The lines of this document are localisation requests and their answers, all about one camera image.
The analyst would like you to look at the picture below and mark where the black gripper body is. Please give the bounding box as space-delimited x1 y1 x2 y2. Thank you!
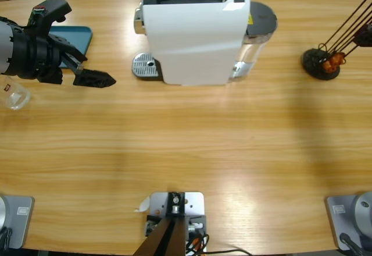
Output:
13 27 85 84

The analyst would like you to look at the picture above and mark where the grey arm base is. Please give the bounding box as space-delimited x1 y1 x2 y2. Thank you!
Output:
324 191 372 251
0 195 35 250

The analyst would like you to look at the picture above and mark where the white capsule coffee machine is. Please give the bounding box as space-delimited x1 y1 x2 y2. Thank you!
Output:
133 0 251 87

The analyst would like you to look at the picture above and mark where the blue plastic tray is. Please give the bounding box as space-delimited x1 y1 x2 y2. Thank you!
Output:
49 25 94 70

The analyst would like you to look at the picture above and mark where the clear glass cup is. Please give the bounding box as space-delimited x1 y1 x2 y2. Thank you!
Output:
0 74 31 111

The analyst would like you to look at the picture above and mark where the chrome slotted drip tray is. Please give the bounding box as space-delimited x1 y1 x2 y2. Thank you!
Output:
132 52 160 79

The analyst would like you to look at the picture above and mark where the black capsule holder with rods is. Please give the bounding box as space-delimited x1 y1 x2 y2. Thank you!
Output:
301 0 372 81

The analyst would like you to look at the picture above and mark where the clear water tank black lid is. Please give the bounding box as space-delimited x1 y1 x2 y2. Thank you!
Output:
231 1 278 80

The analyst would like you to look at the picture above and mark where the white tape tab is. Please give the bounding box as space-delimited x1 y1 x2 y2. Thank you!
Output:
133 196 151 213

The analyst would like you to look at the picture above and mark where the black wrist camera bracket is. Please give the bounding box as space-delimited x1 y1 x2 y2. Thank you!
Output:
27 0 73 35

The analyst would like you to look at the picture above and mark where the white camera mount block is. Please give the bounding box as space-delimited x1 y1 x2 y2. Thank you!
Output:
145 191 208 254

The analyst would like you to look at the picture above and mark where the dark camera post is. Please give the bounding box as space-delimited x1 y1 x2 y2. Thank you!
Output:
133 191 187 256

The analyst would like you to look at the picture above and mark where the black base cable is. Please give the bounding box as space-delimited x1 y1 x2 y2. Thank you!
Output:
339 232 364 256
0 227 13 250

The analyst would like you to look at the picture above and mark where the orange mount cable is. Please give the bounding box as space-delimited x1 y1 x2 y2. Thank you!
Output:
188 237 204 250

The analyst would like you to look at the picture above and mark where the black mount cable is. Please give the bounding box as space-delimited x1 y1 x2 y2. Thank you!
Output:
185 232 253 256

